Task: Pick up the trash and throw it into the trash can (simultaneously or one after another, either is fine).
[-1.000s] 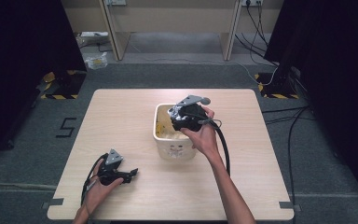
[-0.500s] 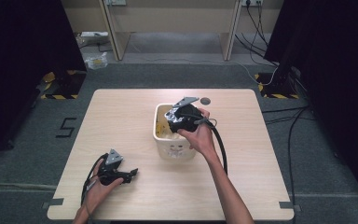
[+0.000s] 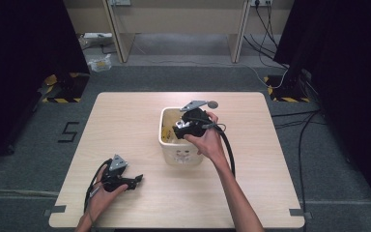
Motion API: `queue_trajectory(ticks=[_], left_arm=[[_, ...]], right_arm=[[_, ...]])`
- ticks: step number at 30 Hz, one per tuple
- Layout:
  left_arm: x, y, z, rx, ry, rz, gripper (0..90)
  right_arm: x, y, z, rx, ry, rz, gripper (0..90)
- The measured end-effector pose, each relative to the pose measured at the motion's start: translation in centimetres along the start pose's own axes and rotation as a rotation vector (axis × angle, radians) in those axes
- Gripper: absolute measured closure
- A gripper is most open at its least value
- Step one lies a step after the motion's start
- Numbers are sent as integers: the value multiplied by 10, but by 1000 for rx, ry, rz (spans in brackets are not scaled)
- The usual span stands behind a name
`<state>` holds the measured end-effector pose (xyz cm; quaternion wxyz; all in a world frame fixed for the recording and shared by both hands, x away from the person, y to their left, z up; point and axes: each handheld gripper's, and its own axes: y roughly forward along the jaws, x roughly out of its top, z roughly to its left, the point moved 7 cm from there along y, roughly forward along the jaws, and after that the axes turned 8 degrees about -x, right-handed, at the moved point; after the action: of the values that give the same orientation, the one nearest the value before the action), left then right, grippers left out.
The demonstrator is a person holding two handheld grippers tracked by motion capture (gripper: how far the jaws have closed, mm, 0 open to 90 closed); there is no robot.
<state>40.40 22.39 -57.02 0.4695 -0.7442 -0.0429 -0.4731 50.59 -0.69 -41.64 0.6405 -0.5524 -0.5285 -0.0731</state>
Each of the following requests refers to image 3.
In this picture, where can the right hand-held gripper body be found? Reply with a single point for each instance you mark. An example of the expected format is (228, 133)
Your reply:
(196, 124)

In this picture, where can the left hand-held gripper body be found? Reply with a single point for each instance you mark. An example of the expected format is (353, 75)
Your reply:
(117, 174)

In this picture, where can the cream square waste bin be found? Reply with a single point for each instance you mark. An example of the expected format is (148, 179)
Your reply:
(177, 154)

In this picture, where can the person's right hand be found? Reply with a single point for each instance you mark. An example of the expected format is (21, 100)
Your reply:
(209, 143)

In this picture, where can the person's left hand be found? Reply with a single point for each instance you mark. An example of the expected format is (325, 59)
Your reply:
(104, 198)

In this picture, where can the yellow wrapper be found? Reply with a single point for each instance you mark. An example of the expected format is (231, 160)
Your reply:
(165, 134)

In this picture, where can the grey tape strip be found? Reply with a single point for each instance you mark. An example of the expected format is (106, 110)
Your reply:
(298, 212)
(55, 210)

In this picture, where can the stand base with striped tape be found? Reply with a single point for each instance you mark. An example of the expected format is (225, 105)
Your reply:
(286, 88)
(66, 88)

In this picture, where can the clear plastic bag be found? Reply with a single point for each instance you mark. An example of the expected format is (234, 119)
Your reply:
(99, 63)

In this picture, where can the white power strip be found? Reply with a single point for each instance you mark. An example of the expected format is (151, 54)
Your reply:
(97, 35)

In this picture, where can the black curtain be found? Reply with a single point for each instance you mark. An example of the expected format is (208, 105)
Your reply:
(344, 80)
(19, 64)

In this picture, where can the wall socket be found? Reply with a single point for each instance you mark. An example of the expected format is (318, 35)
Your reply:
(261, 2)

